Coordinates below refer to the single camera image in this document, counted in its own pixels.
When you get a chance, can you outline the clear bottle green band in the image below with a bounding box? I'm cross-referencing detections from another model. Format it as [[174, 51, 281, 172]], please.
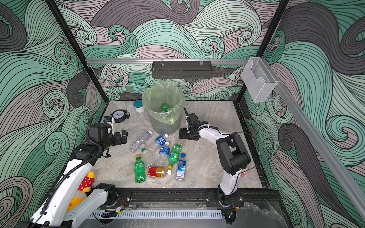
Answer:
[[141, 147, 155, 167]]

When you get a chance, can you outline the yellow plush toy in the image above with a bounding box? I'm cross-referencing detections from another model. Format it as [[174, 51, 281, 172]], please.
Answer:
[[67, 171, 95, 211]]

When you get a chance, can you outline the blue label bottle white cap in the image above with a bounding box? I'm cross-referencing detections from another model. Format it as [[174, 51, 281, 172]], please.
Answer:
[[146, 134, 169, 152]]

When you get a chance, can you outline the clear acrylic wall holder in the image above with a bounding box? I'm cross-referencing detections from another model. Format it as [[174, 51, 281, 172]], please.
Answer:
[[241, 57, 277, 103]]

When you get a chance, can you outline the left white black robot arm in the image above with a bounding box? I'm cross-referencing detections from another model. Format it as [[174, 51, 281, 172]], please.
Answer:
[[17, 123, 122, 228]]

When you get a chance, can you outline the red yellow label bottle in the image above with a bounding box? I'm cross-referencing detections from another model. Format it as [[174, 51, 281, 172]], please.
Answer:
[[148, 166, 172, 178]]

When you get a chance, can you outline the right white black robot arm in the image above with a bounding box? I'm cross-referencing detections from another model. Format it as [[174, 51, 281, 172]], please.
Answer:
[[179, 112, 251, 204]]

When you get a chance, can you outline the blue label water bottle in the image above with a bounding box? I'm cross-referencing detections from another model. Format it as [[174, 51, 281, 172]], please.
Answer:
[[176, 153, 186, 181]]

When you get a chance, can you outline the teal lid white jar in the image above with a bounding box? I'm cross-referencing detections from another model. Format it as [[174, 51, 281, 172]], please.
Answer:
[[133, 100, 145, 114]]

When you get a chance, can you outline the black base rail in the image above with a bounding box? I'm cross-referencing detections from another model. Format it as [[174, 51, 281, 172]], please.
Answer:
[[115, 188, 281, 208]]

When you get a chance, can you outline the white slotted cable duct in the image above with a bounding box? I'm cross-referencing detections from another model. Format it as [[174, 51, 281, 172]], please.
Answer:
[[88, 209, 223, 220]]

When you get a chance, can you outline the green Sprite bottle yellow cap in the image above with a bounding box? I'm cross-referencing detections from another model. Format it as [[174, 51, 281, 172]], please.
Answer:
[[134, 155, 146, 183]]

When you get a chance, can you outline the Pocari Sweat bottle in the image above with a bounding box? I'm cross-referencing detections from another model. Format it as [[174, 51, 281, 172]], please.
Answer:
[[156, 142, 170, 167]]

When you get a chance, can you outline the black wall shelf tray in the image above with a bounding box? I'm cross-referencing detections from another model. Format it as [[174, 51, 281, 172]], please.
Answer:
[[151, 61, 213, 79]]

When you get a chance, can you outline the clear bottle white cap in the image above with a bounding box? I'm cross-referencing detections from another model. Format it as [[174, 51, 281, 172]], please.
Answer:
[[129, 130, 152, 153]]

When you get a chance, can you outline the mesh bin with green bag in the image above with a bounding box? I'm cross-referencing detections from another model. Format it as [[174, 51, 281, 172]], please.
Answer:
[[142, 80, 185, 135]]

